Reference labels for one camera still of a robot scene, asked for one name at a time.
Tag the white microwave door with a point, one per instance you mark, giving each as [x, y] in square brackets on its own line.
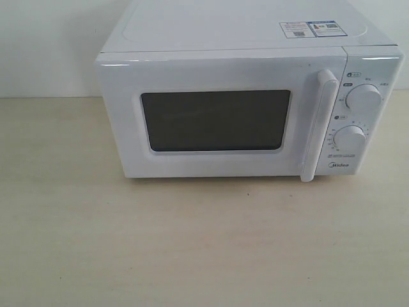
[220, 113]

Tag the white Midea microwave body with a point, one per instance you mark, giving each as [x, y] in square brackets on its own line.
[372, 57]

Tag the lower white timer knob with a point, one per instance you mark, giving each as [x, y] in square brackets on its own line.
[350, 138]

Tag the blue white info sticker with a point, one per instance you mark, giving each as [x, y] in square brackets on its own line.
[312, 29]

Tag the upper white power knob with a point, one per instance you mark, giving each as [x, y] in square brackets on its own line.
[363, 99]

